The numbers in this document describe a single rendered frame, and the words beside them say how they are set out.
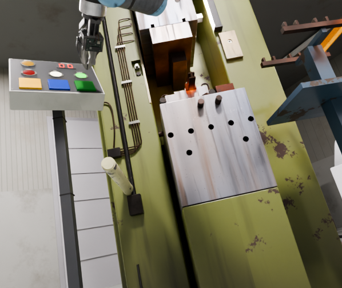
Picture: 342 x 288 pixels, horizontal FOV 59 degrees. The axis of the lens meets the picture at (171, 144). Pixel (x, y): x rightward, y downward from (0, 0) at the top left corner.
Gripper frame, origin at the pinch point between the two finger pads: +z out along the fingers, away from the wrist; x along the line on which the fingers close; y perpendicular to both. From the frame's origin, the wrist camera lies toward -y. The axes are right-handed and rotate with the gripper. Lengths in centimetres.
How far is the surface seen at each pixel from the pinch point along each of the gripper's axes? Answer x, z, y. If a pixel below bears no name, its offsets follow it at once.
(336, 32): 89, -34, 28
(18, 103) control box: -24.5, 13.5, 6.4
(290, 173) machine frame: 86, 26, 45
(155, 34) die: 37.5, -7.5, -26.5
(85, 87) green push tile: -0.4, 7.8, 2.8
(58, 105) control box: -10.8, 14.2, 6.3
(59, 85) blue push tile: -9.9, 7.8, 2.3
